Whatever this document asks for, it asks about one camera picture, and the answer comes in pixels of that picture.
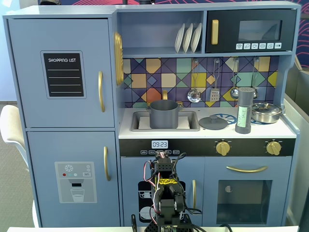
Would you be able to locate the gray salt shaker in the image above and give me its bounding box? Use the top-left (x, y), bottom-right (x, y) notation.
top-left (235, 87), bottom-right (254, 135)

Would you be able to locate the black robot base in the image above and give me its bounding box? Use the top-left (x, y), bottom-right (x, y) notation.
top-left (144, 212), bottom-right (195, 232)

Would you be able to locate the yellow tape strip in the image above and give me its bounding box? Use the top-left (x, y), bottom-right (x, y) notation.
top-left (157, 178), bottom-right (177, 186)

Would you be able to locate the blue dishwasher door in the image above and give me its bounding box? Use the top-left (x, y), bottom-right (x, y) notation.
top-left (120, 156), bottom-right (205, 227)

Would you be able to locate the gray plastic pot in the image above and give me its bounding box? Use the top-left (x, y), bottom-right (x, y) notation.
top-left (145, 99), bottom-right (183, 129)

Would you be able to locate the gray toy sink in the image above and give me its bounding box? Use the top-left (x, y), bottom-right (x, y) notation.
top-left (130, 110), bottom-right (201, 132)

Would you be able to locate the blue oven door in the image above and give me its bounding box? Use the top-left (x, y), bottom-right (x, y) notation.
top-left (204, 156), bottom-right (293, 227)

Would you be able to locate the gold stove knob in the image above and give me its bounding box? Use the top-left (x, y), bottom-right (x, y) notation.
top-left (215, 141), bottom-right (230, 156)
top-left (266, 141), bottom-right (281, 156)

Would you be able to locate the gray plastic pot lid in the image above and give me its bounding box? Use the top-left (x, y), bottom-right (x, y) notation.
top-left (198, 115), bottom-right (229, 131)

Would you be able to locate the steel skimmer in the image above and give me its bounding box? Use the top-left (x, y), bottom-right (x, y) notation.
top-left (187, 60), bottom-right (202, 103)

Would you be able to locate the robot controller board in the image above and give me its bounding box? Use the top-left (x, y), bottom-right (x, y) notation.
top-left (159, 224), bottom-right (179, 232)

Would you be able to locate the steel slotted spatula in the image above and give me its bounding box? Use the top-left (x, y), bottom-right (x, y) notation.
top-left (209, 59), bottom-right (222, 102)

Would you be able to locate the black stove control panel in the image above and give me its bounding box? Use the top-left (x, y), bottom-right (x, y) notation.
top-left (119, 138), bottom-right (296, 157)

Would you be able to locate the gray water dispenser sticker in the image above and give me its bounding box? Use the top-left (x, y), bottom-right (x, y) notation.
top-left (54, 161), bottom-right (98, 204)

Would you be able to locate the steel ladle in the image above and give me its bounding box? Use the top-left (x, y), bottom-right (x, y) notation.
top-left (229, 59), bottom-right (242, 100)

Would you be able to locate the gold toy telephone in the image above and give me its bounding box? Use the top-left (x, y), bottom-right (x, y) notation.
top-left (113, 31), bottom-right (124, 86)

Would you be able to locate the steel pot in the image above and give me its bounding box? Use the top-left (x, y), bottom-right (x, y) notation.
top-left (251, 108), bottom-right (285, 124)

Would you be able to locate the steel spoon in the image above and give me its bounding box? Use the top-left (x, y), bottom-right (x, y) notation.
top-left (250, 59), bottom-right (259, 99)

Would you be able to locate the steel pot lid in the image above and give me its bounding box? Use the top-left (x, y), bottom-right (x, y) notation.
top-left (251, 102), bottom-right (282, 114)

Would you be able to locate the white toy plate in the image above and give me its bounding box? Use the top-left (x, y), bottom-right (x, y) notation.
top-left (190, 22), bottom-right (203, 53)
top-left (174, 23), bottom-right (186, 54)
top-left (182, 23), bottom-right (194, 54)

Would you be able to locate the blue lower fridge door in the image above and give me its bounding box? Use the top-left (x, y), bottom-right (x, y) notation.
top-left (26, 131), bottom-right (121, 228)

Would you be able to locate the blue fridge door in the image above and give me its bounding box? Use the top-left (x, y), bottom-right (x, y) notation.
top-left (7, 18), bottom-right (115, 129)
top-left (26, 131), bottom-right (121, 228)

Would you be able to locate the blue toy kitchen body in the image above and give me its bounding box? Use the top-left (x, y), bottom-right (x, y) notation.
top-left (2, 1), bottom-right (302, 228)

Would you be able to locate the black shopping list board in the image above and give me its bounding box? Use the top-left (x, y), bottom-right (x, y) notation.
top-left (40, 50), bottom-right (87, 100)

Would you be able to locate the blue upper fridge door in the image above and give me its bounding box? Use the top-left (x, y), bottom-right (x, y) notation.
top-left (7, 18), bottom-right (115, 129)

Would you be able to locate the beige partition panel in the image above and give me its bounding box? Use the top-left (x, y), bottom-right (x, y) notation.
top-left (283, 53), bottom-right (309, 227)

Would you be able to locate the white chair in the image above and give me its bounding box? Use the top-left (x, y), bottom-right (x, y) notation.
top-left (0, 104), bottom-right (41, 228)

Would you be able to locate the black microwave door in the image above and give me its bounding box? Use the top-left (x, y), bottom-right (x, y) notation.
top-left (205, 9), bottom-right (297, 53)

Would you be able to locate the red white servo wire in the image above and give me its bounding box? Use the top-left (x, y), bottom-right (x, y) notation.
top-left (143, 160), bottom-right (157, 182)

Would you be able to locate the gold dishwasher door handle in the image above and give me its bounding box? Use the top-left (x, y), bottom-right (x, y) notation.
top-left (192, 179), bottom-right (197, 213)

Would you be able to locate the gold lower fridge handle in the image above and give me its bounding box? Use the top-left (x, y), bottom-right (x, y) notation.
top-left (103, 145), bottom-right (112, 182)

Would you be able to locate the gold fridge handle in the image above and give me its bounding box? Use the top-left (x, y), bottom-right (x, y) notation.
top-left (103, 145), bottom-right (112, 182)
top-left (98, 70), bottom-right (106, 113)

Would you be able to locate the gold oven handle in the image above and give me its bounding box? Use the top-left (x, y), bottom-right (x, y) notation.
top-left (226, 165), bottom-right (268, 174)

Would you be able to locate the gold upper fridge handle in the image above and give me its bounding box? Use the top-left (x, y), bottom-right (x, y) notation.
top-left (98, 70), bottom-right (106, 113)

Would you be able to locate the gold microwave handle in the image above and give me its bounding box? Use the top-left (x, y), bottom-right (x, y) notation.
top-left (211, 19), bottom-right (219, 45)

